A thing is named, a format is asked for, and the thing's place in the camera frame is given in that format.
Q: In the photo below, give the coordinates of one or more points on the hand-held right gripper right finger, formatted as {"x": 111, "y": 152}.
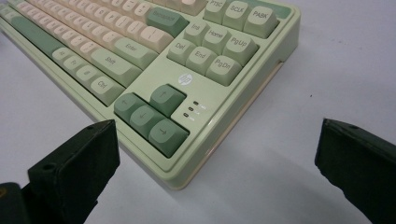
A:
{"x": 358, "y": 161}

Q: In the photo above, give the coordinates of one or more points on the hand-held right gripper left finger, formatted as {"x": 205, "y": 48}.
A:
{"x": 74, "y": 168}

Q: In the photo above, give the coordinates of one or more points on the green and cream keyboard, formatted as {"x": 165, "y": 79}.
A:
{"x": 155, "y": 77}

